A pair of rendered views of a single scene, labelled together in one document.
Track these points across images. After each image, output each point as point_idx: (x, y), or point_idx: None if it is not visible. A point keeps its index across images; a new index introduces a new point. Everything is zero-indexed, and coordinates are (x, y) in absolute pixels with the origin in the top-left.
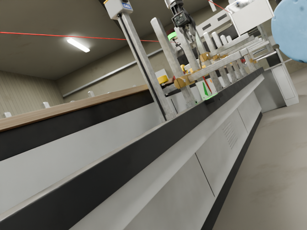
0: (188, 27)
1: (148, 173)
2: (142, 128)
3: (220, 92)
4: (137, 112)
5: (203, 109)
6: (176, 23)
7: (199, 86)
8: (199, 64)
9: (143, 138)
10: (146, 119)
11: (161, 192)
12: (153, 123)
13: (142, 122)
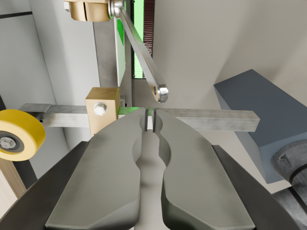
0: (168, 222)
1: None
2: (54, 153)
3: (154, 10)
4: (39, 170)
5: (133, 93)
6: None
7: (120, 62)
8: (123, 25)
9: None
10: (44, 145)
11: None
12: (46, 128)
13: (49, 154)
